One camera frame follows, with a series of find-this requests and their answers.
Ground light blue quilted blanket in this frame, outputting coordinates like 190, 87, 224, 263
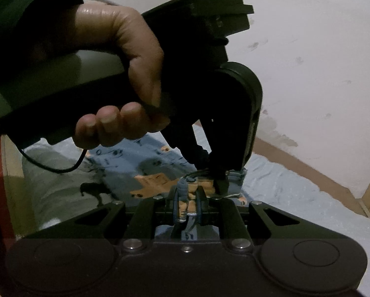
21, 124, 370, 297

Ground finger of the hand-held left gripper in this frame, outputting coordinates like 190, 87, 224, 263
169, 124, 211, 174
208, 158, 235, 194

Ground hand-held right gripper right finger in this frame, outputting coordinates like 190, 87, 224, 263
197, 187, 334, 251

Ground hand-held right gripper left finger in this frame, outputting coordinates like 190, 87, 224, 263
38, 187, 179, 251

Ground blue printed pants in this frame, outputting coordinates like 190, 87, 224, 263
84, 131, 249, 242

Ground person's left hand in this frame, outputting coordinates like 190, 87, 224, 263
74, 4, 171, 148

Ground red bed rail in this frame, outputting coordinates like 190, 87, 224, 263
0, 136, 17, 239

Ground black cable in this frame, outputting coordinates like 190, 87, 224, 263
21, 147, 88, 174

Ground person's left forearm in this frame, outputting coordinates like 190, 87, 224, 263
0, 0, 85, 87

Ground brown wooden bed platform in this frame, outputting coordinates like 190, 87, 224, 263
194, 121, 368, 217

